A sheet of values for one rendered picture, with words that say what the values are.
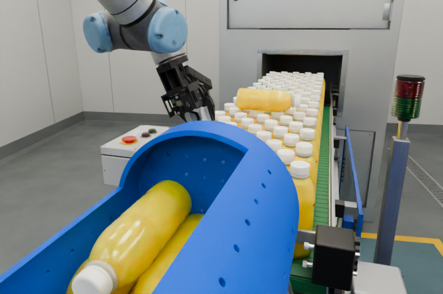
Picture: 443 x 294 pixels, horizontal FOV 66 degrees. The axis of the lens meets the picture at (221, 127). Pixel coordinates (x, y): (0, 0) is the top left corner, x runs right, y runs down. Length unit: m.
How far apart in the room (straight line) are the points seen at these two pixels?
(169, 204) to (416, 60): 4.68
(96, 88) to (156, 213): 4.99
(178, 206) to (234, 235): 0.19
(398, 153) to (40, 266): 0.82
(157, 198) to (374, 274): 0.55
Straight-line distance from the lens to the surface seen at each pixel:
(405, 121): 0.96
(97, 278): 0.40
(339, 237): 0.69
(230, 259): 0.30
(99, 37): 0.69
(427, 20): 5.03
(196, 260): 0.27
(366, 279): 0.85
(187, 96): 0.74
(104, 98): 5.40
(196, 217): 0.53
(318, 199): 1.04
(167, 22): 0.59
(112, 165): 0.87
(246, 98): 1.12
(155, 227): 0.45
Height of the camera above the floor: 1.37
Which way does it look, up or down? 16 degrees down
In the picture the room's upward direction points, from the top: straight up
